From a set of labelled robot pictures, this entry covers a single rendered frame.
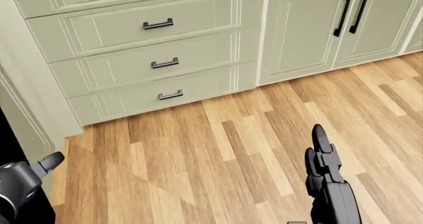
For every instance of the narrow green cabinet door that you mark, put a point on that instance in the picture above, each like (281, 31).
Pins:
(414, 33)

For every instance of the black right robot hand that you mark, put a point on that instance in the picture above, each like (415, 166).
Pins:
(332, 196)

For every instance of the small green drawer front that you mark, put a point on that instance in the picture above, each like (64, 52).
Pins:
(132, 101)

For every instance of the green cabinet side panel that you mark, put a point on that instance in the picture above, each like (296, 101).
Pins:
(29, 85)

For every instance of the large green drawer front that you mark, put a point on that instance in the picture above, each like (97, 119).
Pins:
(109, 32)

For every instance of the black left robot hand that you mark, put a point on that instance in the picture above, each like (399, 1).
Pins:
(20, 179)

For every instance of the medium green drawer front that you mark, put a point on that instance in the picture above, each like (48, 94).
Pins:
(119, 70)

